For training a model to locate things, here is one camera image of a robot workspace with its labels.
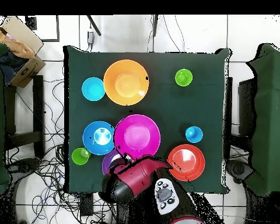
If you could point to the large pink bowl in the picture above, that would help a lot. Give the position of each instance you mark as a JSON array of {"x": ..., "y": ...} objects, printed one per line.
[{"x": 137, "y": 136}]

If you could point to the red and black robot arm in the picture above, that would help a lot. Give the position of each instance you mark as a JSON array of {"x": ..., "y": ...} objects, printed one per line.
[{"x": 135, "y": 177}]

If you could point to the dark green table cloth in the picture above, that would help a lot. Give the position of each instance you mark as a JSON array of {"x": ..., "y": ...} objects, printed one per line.
[{"x": 177, "y": 105}]

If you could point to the large orange bowl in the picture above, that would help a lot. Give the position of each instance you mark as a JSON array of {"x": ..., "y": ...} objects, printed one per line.
[{"x": 126, "y": 82}]

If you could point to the purple bowl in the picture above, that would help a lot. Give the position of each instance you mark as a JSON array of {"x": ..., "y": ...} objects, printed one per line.
[{"x": 107, "y": 162}]

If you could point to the medium blue bowl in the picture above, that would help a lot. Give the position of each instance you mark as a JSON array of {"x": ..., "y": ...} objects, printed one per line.
[{"x": 88, "y": 140}]

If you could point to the blue cup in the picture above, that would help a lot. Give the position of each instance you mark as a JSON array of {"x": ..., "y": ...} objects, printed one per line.
[{"x": 194, "y": 134}]

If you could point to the small light blue bowl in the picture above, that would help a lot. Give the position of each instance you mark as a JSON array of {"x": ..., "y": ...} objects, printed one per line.
[{"x": 93, "y": 89}]

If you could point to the large red bowl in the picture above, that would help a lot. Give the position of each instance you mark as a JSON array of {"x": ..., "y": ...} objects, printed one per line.
[{"x": 186, "y": 162}]

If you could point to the green cup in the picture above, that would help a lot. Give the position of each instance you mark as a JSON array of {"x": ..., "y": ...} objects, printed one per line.
[
  {"x": 183, "y": 77},
  {"x": 79, "y": 157}
]

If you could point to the grey power adapter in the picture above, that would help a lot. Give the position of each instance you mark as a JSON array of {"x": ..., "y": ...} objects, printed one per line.
[{"x": 90, "y": 37}]

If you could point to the black tripod leg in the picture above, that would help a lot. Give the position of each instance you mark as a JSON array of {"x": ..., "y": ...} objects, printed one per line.
[
  {"x": 155, "y": 25},
  {"x": 94, "y": 25}
]

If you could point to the black side furniture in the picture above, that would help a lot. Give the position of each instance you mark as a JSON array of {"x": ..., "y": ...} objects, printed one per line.
[{"x": 247, "y": 105}]

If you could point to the cardboard box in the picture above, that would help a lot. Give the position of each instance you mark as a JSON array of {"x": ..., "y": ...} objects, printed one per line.
[{"x": 25, "y": 70}]

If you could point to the brown cloth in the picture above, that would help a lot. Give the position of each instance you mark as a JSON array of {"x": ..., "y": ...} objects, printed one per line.
[{"x": 18, "y": 46}]

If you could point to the black stool frame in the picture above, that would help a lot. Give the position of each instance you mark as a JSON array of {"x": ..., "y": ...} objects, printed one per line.
[{"x": 38, "y": 105}]

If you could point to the black square frame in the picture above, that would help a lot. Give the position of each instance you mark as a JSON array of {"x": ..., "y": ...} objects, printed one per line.
[{"x": 57, "y": 30}]

